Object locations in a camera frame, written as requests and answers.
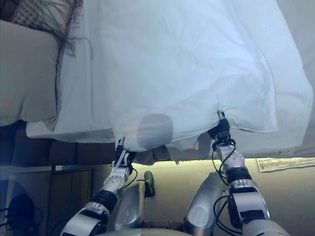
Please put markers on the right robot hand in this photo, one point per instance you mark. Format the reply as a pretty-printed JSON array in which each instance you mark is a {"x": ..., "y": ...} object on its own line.
[{"x": 222, "y": 130}]

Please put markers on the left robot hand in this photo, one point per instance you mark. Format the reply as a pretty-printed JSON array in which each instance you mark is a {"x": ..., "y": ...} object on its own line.
[{"x": 126, "y": 155}]

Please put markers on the white duvet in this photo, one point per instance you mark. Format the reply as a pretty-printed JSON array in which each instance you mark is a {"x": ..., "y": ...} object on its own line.
[{"x": 184, "y": 61}]

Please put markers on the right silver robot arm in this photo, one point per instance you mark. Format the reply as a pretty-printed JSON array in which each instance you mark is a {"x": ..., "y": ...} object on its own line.
[{"x": 246, "y": 196}]

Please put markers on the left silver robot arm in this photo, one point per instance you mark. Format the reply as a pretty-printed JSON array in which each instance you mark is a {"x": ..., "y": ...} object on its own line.
[{"x": 88, "y": 216}]

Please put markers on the white mattress sheet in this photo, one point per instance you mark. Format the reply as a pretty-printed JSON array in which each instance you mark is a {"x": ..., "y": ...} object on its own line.
[{"x": 73, "y": 110}]

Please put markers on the wooden nightstand with arch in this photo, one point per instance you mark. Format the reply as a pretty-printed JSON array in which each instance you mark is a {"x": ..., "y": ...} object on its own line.
[{"x": 66, "y": 191}]

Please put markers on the printed paper sheet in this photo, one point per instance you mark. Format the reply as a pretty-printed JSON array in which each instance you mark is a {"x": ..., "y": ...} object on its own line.
[{"x": 285, "y": 164}]

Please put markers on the beige bedspread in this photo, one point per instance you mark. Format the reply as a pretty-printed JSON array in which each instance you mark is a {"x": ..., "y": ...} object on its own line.
[{"x": 302, "y": 32}]

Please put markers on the large beige pillow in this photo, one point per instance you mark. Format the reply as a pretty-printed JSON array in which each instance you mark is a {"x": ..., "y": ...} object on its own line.
[{"x": 27, "y": 73}]

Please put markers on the woven fringed cushion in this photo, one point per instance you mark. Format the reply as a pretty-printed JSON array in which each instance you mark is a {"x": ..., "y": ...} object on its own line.
[{"x": 32, "y": 14}]

